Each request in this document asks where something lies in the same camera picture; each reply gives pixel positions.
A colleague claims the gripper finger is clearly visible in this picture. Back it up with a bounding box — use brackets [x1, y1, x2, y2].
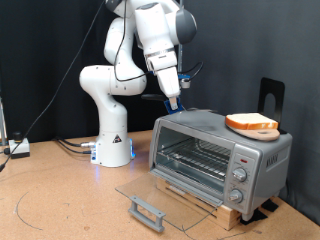
[168, 96, 180, 111]

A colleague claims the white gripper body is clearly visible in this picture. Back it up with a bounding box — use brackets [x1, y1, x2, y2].
[155, 64, 183, 100]

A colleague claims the silver toaster oven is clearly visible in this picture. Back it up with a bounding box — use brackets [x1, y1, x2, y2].
[148, 109, 294, 222]

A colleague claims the vertical metal pole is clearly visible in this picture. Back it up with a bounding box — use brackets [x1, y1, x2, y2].
[175, 0, 185, 76]

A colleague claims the white bread slice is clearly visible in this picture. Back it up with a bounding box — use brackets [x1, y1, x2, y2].
[225, 112, 279, 131]

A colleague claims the black metal bookend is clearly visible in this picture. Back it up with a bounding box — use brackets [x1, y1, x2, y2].
[257, 77, 288, 135]

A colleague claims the small wooden cutting board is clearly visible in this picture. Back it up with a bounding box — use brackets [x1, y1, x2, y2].
[226, 123, 281, 142]

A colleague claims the silver temperature knob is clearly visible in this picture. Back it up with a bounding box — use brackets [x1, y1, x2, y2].
[232, 166, 249, 183]

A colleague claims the silver timer knob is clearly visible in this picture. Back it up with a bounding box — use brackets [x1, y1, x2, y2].
[227, 188, 244, 204]

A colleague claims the wooden block base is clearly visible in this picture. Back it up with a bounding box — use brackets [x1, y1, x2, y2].
[155, 175, 243, 232]

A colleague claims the black foam pad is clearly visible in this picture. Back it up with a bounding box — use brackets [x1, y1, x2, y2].
[239, 208, 269, 226]
[261, 198, 280, 213]

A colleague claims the grey emergency stop box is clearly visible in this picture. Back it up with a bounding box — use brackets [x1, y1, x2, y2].
[8, 131, 31, 160]

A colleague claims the metal stand leg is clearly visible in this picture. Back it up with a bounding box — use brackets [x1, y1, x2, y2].
[0, 98, 8, 147]

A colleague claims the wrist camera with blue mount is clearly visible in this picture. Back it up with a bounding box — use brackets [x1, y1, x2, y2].
[147, 69, 192, 90]

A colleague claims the wire oven rack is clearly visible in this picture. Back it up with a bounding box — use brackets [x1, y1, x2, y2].
[156, 136, 232, 183]

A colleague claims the black cable with silver plug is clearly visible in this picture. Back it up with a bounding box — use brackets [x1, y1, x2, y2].
[53, 135, 98, 149]

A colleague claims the black base cable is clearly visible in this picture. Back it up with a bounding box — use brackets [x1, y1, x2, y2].
[57, 139, 94, 155]

